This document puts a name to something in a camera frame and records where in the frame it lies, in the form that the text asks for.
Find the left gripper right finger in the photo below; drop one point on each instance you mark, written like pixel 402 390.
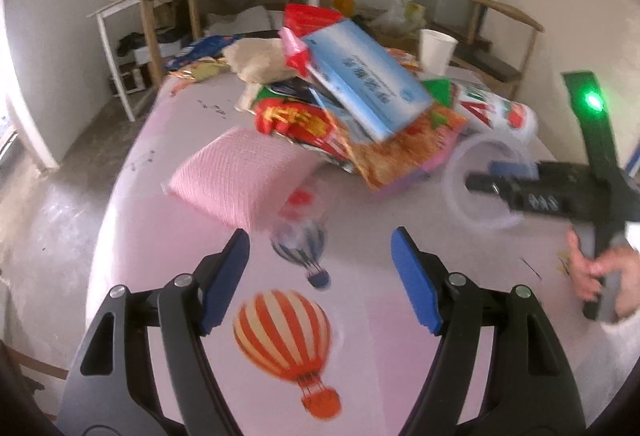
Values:
pixel 530 390

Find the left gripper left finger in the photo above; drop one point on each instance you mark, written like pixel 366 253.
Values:
pixel 111 388

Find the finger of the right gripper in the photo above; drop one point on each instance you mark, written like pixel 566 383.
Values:
pixel 505 179

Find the clear plastic cup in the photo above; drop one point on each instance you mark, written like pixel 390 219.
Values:
pixel 482 212

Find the white yogurt drink bottle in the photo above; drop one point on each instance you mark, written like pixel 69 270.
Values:
pixel 486 111

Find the blue tissue box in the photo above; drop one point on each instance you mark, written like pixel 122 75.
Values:
pixel 383 96

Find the red snack wrapper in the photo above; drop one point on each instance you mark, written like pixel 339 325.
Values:
pixel 300 20

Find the beige paper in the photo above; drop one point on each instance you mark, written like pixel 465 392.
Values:
pixel 258 60

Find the right hand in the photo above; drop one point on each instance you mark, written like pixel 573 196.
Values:
pixel 586 273

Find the orange snack bag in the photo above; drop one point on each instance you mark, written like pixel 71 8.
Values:
pixel 425 144

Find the white paper cup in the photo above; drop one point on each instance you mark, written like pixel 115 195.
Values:
pixel 435 51

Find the pink cloth pad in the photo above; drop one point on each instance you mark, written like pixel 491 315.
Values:
pixel 243 178

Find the red noodle packet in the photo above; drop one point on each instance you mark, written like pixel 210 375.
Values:
pixel 299 122

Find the blue snack bag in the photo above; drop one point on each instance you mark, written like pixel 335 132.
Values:
pixel 207 47

